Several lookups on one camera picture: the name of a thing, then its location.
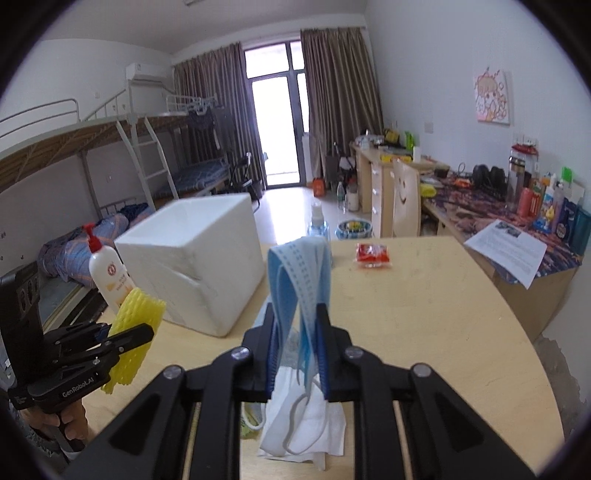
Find yellow foam fruit net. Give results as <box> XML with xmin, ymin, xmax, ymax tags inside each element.
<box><xmin>101</xmin><ymin>287</ymin><xmax>166</xmax><ymax>395</ymax></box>

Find white face mask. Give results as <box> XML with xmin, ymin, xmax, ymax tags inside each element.
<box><xmin>257</xmin><ymin>366</ymin><xmax>346</xmax><ymax>471</ymax></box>

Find blue surgical mask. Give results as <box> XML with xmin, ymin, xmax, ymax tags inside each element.
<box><xmin>267</xmin><ymin>236</ymin><xmax>332</xmax><ymax>392</ymax></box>

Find left hand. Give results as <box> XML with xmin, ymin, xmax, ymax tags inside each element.
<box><xmin>20</xmin><ymin>400</ymin><xmax>91</xmax><ymax>441</ymax></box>

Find white lotion pump bottle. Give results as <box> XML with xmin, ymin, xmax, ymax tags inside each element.
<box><xmin>84</xmin><ymin>224</ymin><xmax>135</xmax><ymax>313</ymax></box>

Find blue plaid quilt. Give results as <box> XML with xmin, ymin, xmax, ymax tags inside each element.
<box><xmin>37</xmin><ymin>213</ymin><xmax>129</xmax><ymax>289</ymax></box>

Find white styrofoam box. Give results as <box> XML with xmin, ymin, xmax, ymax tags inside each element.
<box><xmin>115</xmin><ymin>193</ymin><xmax>264</xmax><ymax>337</ymax></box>

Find red snack packet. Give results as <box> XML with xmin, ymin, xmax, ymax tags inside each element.
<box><xmin>355</xmin><ymin>243</ymin><xmax>391</xmax><ymax>268</ymax></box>

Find trash bin with bag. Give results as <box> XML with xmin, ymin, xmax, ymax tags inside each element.
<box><xmin>335</xmin><ymin>219</ymin><xmax>373</xmax><ymax>240</ymax></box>

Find blue spray bottle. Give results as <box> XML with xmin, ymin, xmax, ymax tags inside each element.
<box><xmin>308</xmin><ymin>202</ymin><xmax>329</xmax><ymax>241</ymax></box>

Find metal bunk bed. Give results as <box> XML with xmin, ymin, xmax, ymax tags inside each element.
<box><xmin>0</xmin><ymin>78</ymin><xmax>242</xmax><ymax>324</ymax></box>

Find wooden smiley chair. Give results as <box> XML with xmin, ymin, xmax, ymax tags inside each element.
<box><xmin>393</xmin><ymin>160</ymin><xmax>422</xmax><ymax>238</ymax></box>

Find black folding chair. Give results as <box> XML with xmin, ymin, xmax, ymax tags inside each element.
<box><xmin>228</xmin><ymin>152</ymin><xmax>260</xmax><ymax>208</ymax></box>

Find white paper sheet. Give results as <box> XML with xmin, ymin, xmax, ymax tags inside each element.
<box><xmin>464</xmin><ymin>219</ymin><xmax>547</xmax><ymax>289</ymax></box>

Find black headphones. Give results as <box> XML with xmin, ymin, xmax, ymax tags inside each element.
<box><xmin>472</xmin><ymin>164</ymin><xmax>506</xmax><ymax>194</ymax></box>

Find red cup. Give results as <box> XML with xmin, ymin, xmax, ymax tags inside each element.
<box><xmin>517</xmin><ymin>187</ymin><xmax>533</xmax><ymax>218</ymax></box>

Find brown curtain left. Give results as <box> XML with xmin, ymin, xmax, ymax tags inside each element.
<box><xmin>172</xmin><ymin>42</ymin><xmax>266</xmax><ymax>186</ymax></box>

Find brown curtain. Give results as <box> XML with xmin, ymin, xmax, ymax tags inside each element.
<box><xmin>301</xmin><ymin>27</ymin><xmax>384</xmax><ymax>179</ymax></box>
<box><xmin>172</xmin><ymin>42</ymin><xmax>266</xmax><ymax>186</ymax></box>

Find white air conditioner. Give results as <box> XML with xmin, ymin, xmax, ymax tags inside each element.
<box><xmin>125</xmin><ymin>63</ymin><xmax>171</xmax><ymax>84</ymax></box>

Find clear thermos bottle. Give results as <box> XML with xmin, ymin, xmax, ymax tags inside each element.
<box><xmin>506</xmin><ymin>143</ymin><xmax>539</xmax><ymax>213</ymax></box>

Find brown curtain right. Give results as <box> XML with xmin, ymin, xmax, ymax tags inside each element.
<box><xmin>301</xmin><ymin>27</ymin><xmax>384</xmax><ymax>179</ymax></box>

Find anime wall picture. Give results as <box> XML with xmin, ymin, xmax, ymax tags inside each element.
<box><xmin>474</xmin><ymin>68</ymin><xmax>510</xmax><ymax>125</ymax></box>

